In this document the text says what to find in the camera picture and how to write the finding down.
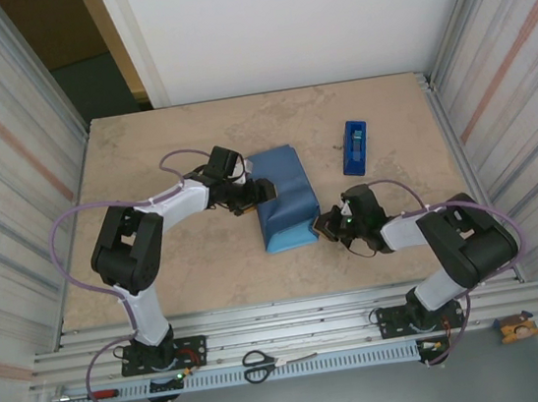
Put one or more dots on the blue wrapping paper sheet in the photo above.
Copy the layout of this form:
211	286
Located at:
282	184

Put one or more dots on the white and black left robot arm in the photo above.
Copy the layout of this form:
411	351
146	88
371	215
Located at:
180	203

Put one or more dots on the blue tape dispenser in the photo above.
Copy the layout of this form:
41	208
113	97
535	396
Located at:
355	160

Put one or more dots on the small black electronics module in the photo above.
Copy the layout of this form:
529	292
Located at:
429	346
166	384

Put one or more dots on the small wooden toy figure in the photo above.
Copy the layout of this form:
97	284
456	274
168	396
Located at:
516	329

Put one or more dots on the brown wooden door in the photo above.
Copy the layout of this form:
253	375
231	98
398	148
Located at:
52	26

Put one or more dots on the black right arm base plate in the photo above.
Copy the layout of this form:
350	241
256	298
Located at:
389	324

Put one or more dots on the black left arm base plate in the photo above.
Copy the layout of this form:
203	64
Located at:
194	352

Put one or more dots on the white door frame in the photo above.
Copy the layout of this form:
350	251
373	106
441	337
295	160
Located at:
134	40

